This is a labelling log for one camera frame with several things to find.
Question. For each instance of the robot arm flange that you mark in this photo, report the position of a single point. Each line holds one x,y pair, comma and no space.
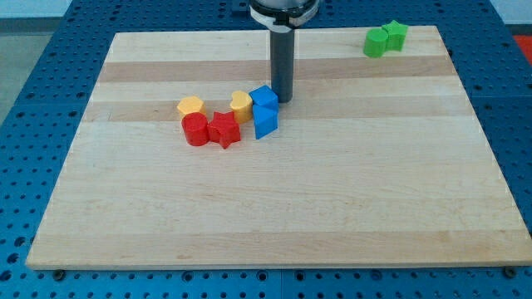
283,16

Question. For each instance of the red star block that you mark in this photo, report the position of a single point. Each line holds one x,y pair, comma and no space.
223,129

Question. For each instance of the wooden board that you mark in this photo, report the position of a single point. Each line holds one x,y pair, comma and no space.
376,162

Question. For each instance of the green circle block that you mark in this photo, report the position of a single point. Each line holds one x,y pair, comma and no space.
375,43

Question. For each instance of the green star block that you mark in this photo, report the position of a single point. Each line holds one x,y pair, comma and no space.
396,35

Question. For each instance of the blue triangle block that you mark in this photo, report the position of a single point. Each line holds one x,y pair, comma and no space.
265,121

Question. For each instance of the blue cube block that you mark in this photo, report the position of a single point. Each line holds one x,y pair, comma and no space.
264,96

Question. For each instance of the yellow heart block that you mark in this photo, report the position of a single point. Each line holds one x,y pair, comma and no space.
242,106

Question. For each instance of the red cylinder block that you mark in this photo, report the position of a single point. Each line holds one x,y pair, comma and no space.
195,128

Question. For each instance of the yellow hexagon block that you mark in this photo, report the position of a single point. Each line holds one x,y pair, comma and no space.
189,105

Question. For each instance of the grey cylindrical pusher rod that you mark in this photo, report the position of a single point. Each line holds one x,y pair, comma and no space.
282,63

